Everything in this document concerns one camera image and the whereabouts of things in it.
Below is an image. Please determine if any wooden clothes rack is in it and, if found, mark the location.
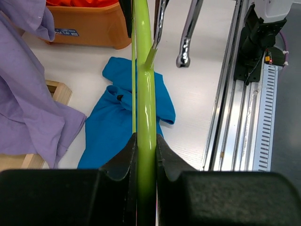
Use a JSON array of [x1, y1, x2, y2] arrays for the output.
[[0, 11, 73, 172]]

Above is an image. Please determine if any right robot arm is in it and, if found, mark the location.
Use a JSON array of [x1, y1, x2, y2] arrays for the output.
[[118, 0, 293, 85]]

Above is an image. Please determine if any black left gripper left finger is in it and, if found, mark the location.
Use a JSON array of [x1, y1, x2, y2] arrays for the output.
[[0, 134, 138, 226]]

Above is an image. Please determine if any orange plastic basket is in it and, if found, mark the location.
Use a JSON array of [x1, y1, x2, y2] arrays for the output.
[[48, 2, 131, 49]]

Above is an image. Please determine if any white slotted cable duct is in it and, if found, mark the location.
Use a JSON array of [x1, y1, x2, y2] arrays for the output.
[[252, 64, 278, 172]]

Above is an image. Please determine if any lavender t shirt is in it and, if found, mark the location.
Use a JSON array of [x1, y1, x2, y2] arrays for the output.
[[0, 0, 87, 169]]

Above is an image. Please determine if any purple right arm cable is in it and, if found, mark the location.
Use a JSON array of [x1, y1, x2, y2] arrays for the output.
[[278, 30, 290, 67]]

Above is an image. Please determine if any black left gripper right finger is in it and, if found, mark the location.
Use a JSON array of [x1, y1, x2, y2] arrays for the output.
[[156, 135, 301, 226]]

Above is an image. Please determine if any aluminium mounting rail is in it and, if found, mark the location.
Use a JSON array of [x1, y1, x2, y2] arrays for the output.
[[200, 0, 261, 171]]

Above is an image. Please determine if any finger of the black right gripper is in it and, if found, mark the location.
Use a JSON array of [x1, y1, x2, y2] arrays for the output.
[[119, 0, 133, 38]]

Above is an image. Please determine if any orange t shirt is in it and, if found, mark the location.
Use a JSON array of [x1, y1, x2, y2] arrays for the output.
[[46, 0, 118, 8]]

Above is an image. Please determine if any blue t shirt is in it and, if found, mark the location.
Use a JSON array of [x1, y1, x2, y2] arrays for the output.
[[77, 56, 176, 170]]

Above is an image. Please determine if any green hanger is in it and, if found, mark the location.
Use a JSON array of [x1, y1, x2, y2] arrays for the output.
[[130, 0, 204, 226]]

